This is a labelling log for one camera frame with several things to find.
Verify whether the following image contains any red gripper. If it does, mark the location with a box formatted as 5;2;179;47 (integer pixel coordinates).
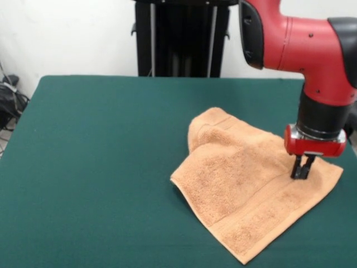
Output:
283;123;348;180

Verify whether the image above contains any orange terry towel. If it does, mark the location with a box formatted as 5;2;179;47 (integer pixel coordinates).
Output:
170;107;344;265

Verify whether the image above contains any dark green table cloth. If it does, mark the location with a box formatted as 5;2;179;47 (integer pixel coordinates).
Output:
0;74;357;268

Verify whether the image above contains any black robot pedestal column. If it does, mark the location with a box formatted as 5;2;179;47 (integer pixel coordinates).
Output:
131;0;242;78

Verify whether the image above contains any black cable bundle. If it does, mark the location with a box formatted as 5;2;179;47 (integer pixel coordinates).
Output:
0;80;30;132

